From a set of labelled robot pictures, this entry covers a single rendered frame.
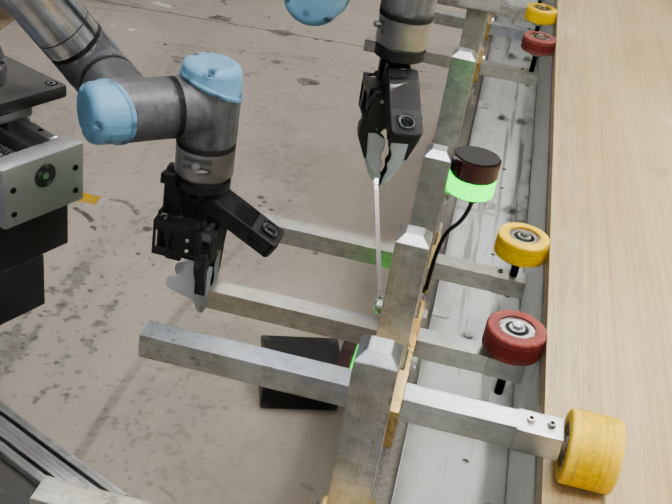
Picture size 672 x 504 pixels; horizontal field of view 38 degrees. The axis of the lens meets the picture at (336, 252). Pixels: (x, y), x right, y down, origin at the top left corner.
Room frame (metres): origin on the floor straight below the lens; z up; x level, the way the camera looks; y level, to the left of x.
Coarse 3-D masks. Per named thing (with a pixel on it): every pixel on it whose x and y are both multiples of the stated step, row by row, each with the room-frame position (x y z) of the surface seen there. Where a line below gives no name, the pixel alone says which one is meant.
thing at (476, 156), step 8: (456, 152) 1.09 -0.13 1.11; (464, 152) 1.10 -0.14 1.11; (472, 152) 1.10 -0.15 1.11; (480, 152) 1.10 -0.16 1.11; (488, 152) 1.11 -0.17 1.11; (464, 160) 1.07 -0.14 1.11; (472, 160) 1.08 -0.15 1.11; (480, 160) 1.08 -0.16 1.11; (488, 160) 1.08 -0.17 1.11; (496, 160) 1.09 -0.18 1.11; (472, 184) 1.06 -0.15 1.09; (480, 184) 1.07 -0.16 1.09; (488, 184) 1.07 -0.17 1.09; (448, 192) 1.08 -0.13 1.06; (464, 216) 1.09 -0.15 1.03; (456, 224) 1.09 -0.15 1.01; (448, 232) 1.09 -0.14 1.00; (440, 240) 1.10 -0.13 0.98; (440, 248) 1.10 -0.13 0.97; (432, 264) 1.10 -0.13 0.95; (424, 288) 1.10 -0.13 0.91
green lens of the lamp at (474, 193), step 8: (448, 176) 1.09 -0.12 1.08; (448, 184) 1.08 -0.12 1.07; (456, 184) 1.07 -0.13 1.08; (464, 184) 1.06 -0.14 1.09; (456, 192) 1.07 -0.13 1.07; (464, 192) 1.06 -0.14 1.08; (472, 192) 1.06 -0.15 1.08; (480, 192) 1.06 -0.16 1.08; (488, 192) 1.07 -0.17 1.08; (472, 200) 1.06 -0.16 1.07; (480, 200) 1.06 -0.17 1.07
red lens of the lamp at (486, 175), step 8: (456, 160) 1.08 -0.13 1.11; (456, 168) 1.07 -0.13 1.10; (464, 168) 1.07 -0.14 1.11; (472, 168) 1.06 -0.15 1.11; (480, 168) 1.06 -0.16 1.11; (488, 168) 1.07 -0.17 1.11; (496, 168) 1.07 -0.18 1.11; (456, 176) 1.07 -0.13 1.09; (464, 176) 1.07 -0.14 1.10; (472, 176) 1.06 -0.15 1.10; (480, 176) 1.06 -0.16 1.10; (488, 176) 1.07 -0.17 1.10; (496, 176) 1.08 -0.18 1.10
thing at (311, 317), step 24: (216, 288) 1.08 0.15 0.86; (240, 288) 1.09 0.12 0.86; (240, 312) 1.07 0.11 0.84; (264, 312) 1.07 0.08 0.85; (288, 312) 1.06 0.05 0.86; (312, 312) 1.06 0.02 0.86; (336, 312) 1.07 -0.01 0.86; (336, 336) 1.05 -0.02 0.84; (360, 336) 1.05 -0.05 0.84; (432, 336) 1.05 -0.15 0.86; (456, 336) 1.06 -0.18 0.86; (432, 360) 1.04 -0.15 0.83; (456, 360) 1.03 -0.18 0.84; (480, 360) 1.03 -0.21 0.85
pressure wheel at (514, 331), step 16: (496, 320) 1.05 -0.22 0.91; (512, 320) 1.06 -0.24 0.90; (528, 320) 1.06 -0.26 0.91; (496, 336) 1.01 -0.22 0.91; (512, 336) 1.02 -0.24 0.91; (528, 336) 1.03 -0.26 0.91; (544, 336) 1.03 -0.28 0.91; (496, 352) 1.01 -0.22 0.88; (512, 352) 1.00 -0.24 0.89; (528, 352) 1.00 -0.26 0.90; (496, 384) 1.04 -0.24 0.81
